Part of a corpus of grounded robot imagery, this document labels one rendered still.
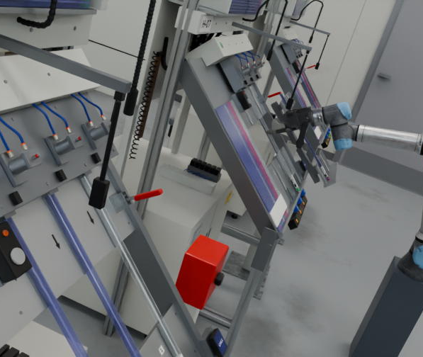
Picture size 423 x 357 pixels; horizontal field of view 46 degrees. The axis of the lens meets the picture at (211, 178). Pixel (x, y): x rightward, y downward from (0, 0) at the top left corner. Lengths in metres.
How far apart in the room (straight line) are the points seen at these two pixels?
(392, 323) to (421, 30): 3.47
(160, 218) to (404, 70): 3.86
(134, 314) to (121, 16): 1.19
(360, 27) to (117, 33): 3.86
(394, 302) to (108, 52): 1.62
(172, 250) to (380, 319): 1.04
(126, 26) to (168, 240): 0.81
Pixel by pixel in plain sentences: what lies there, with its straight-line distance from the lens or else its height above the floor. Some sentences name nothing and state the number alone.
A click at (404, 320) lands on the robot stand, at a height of 0.35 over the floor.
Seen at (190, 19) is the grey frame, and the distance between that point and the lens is 1.69.
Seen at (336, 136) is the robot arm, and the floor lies 1.04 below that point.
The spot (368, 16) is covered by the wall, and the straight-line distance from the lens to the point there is 5.42.
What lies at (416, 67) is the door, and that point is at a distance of 5.37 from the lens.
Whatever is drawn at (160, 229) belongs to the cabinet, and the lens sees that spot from 1.95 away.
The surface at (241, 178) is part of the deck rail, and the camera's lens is 1.76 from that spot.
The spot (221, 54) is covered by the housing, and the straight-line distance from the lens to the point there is 1.90.
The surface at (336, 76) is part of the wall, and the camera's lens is 5.47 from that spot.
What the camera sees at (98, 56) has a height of 1.12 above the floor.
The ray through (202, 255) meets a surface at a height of 0.78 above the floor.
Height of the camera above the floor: 1.52
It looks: 22 degrees down
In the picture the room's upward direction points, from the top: 17 degrees clockwise
